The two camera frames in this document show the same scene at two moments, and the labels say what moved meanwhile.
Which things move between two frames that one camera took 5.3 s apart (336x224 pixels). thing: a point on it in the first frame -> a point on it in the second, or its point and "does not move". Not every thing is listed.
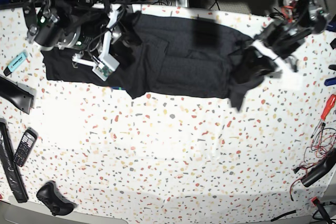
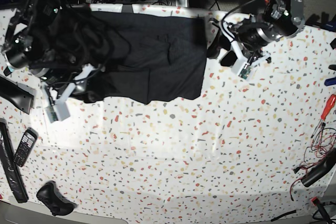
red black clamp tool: (315, 201) does not move
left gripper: (104, 66) -> (56, 108)
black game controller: (50, 195) does not move
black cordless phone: (29, 139) does not move
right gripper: (262, 64) -> (243, 68)
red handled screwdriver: (330, 105) does not move
